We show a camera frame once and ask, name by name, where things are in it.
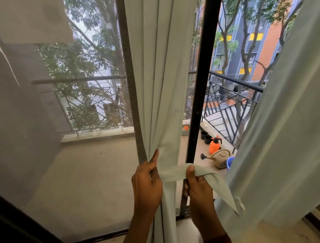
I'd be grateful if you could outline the black balcony railing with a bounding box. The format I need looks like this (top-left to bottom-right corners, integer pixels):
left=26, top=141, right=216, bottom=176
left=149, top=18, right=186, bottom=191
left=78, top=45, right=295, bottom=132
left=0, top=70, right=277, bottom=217
left=31, top=71, right=265, bottom=154

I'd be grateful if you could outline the light teal curtain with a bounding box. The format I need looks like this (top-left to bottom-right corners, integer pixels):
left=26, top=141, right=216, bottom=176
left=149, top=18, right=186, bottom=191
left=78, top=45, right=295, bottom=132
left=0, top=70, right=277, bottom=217
left=124, top=0, right=200, bottom=243
left=215, top=0, right=320, bottom=241

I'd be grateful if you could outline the red wrist band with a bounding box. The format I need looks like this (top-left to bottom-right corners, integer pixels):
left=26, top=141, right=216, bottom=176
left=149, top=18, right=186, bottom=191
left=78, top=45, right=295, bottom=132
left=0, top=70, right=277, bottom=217
left=204, top=234, right=232, bottom=243

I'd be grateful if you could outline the orange and grey building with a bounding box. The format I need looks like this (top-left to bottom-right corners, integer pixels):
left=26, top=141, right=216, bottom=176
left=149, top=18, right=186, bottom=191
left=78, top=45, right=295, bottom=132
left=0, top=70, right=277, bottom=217
left=190, top=0, right=304, bottom=83

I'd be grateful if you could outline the orange spray bottle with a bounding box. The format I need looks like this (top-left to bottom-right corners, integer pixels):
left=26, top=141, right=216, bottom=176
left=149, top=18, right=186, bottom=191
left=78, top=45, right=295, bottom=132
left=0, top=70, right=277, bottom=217
left=209, top=135, right=223, bottom=155

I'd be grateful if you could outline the green tree outside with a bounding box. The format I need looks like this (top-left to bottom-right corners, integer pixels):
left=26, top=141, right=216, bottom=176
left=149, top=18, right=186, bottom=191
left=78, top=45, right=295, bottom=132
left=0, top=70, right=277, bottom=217
left=255, top=0, right=304, bottom=85
left=37, top=0, right=133, bottom=131
left=235, top=0, right=273, bottom=75
left=214, top=0, right=242, bottom=83

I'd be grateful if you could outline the dark brown curtain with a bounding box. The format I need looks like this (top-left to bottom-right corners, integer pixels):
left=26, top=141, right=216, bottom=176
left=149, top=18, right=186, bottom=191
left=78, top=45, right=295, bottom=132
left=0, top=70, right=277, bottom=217
left=0, top=196, right=63, bottom=243

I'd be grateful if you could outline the person's right hand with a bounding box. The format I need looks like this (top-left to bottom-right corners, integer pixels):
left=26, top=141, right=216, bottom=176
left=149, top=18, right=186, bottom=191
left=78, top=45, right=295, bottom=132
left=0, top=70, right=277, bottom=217
left=183, top=165, right=228, bottom=241

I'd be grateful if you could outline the light teal tieback strap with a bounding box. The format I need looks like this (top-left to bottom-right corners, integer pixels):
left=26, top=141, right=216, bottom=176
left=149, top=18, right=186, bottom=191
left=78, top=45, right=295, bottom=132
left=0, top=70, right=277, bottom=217
left=159, top=163, right=246, bottom=215

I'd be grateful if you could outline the grey mesh window screen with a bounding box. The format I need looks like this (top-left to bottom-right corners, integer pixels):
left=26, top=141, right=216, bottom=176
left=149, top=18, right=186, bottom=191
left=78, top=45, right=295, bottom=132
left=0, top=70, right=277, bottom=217
left=0, top=0, right=147, bottom=241

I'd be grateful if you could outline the person's left hand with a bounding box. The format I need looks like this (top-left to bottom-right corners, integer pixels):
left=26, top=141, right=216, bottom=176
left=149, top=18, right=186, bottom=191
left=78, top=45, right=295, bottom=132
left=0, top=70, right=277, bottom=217
left=131, top=149, right=163, bottom=222

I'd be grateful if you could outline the beige watering can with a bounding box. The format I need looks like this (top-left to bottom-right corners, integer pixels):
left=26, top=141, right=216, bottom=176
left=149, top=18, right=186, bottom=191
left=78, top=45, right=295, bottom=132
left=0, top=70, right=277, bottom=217
left=200, top=149, right=231, bottom=170

